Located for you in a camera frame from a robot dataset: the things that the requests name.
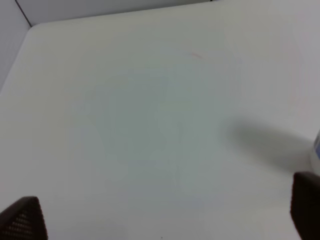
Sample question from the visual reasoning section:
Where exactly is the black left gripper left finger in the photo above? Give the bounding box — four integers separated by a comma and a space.
0, 196, 48, 240

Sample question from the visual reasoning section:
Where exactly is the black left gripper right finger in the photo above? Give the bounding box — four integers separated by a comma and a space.
290, 171, 320, 240

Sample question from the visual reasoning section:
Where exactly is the blue-capped white lotion bottle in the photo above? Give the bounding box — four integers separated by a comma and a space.
309, 131, 320, 176

